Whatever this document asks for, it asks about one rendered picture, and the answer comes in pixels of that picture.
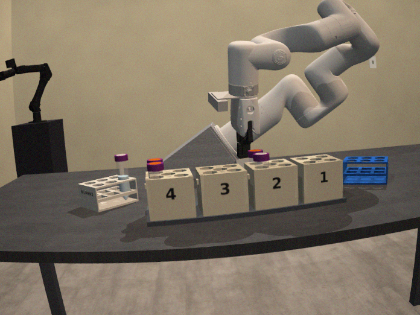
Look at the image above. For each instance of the beige tube rack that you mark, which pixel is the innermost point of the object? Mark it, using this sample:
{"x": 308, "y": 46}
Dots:
{"x": 94, "y": 200}

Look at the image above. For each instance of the blue tube rack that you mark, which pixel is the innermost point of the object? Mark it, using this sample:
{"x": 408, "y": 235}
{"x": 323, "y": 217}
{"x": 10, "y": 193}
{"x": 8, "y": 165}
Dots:
{"x": 372, "y": 174}

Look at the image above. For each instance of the beige bucket adapter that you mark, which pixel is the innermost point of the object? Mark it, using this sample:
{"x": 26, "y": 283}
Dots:
{"x": 320, "y": 178}
{"x": 272, "y": 187}
{"x": 222, "y": 189}
{"x": 171, "y": 197}

